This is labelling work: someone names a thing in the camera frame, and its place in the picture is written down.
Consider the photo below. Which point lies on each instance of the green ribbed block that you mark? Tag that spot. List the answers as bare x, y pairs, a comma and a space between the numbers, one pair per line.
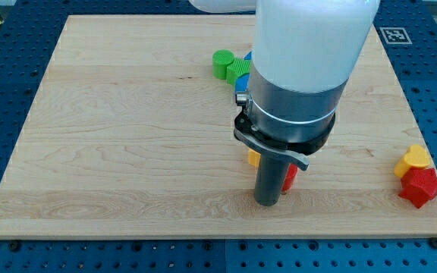
238, 68

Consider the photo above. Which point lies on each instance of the small blue block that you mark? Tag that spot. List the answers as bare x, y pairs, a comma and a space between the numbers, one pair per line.
248, 56

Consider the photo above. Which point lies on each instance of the yellow block behind rod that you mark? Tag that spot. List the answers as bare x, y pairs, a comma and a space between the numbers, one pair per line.
253, 158

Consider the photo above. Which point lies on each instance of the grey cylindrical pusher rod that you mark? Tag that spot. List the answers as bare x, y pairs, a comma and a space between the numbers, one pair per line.
270, 179

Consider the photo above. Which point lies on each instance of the red star block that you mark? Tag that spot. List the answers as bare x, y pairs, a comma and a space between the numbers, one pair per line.
419, 186

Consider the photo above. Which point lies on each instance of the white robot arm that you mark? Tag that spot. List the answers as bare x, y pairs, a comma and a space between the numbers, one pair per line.
304, 52

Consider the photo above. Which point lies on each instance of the green circle block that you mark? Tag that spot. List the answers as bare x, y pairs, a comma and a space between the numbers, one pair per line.
221, 59

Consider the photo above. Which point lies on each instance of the wooden board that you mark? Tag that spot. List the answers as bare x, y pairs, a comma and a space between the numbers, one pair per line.
130, 136

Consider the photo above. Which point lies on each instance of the yellow heart block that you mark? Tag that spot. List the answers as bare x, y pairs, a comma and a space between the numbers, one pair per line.
416, 157

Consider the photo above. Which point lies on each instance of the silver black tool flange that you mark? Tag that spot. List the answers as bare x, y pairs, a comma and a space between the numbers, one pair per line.
284, 125

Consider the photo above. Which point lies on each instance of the fiducial marker tag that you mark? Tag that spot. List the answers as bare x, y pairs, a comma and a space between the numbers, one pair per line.
395, 36

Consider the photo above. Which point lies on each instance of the red circle block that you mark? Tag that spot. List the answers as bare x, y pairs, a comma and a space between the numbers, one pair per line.
290, 177

